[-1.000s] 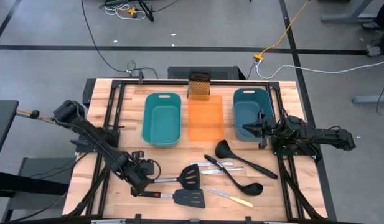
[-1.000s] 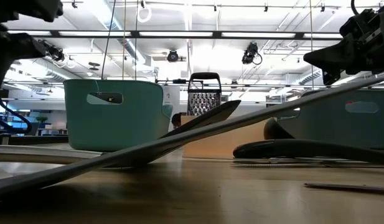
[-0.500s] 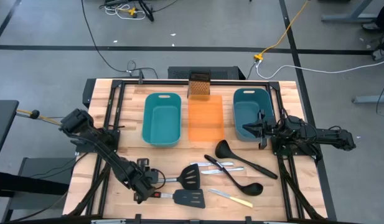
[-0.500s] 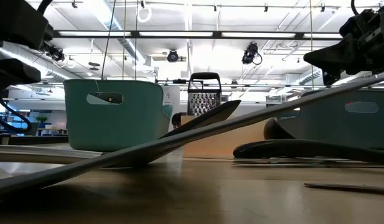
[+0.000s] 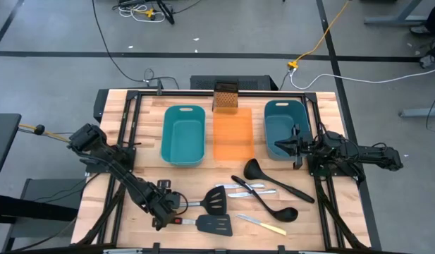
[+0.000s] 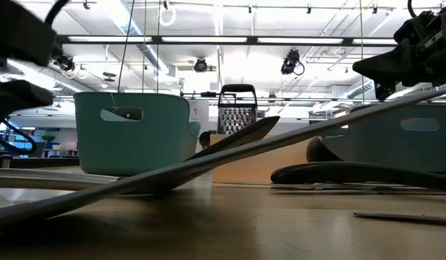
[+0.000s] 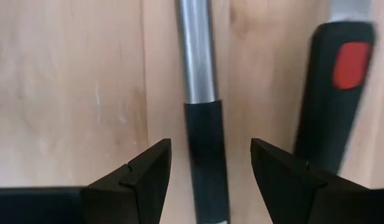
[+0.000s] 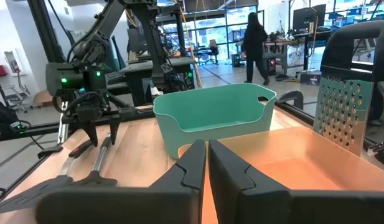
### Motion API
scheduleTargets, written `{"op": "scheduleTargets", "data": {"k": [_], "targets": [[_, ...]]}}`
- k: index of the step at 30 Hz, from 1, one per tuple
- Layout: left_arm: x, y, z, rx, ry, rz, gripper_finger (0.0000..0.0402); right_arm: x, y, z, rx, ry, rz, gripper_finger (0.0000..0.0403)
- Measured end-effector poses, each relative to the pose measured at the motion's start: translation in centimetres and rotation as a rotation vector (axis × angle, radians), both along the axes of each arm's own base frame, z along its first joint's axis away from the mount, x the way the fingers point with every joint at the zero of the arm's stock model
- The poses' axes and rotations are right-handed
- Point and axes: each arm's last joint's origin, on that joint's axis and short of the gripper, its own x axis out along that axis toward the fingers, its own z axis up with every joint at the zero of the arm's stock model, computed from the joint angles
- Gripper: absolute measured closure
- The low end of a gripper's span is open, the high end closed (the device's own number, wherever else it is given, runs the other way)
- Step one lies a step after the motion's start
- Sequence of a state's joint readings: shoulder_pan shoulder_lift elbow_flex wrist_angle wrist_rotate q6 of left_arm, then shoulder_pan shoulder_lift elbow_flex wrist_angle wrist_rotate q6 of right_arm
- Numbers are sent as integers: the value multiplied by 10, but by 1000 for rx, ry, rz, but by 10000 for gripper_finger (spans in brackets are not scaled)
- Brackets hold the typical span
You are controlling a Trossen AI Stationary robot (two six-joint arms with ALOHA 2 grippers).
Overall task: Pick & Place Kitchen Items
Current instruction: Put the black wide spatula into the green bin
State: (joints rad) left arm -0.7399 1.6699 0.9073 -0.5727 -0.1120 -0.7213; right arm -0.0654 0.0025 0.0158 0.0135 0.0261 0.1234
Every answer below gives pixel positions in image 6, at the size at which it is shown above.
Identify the black serving spoon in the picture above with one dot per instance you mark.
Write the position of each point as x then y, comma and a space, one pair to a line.
352, 173

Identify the silver butter knife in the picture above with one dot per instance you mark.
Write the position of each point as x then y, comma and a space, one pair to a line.
407, 217

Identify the hanging ceiling camera pair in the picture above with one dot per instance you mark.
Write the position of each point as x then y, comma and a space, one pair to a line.
65, 63

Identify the green potted plant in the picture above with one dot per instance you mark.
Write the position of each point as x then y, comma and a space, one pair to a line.
48, 138

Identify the metal box grater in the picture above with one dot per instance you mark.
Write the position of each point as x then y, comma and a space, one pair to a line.
237, 121

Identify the black slotted spatula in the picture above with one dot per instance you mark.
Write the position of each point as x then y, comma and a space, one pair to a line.
45, 210
244, 135

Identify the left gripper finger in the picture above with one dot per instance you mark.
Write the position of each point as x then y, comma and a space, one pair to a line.
16, 99

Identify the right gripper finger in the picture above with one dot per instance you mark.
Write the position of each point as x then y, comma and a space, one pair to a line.
385, 68
383, 92

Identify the small hanging ceiling camera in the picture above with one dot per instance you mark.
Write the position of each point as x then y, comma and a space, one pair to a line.
200, 65

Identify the dark blue plastic bin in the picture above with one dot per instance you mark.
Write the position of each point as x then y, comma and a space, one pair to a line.
389, 148

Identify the teal green plastic bin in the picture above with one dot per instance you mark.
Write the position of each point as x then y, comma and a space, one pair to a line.
136, 148

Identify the orange translucent tray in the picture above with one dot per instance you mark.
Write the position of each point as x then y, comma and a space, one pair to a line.
251, 169

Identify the person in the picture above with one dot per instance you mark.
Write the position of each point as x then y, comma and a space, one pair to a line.
205, 140

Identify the black ceiling disc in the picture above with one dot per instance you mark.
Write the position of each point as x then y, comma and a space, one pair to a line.
109, 74

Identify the black ceiling light bar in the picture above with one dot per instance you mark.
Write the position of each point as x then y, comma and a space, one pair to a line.
157, 39

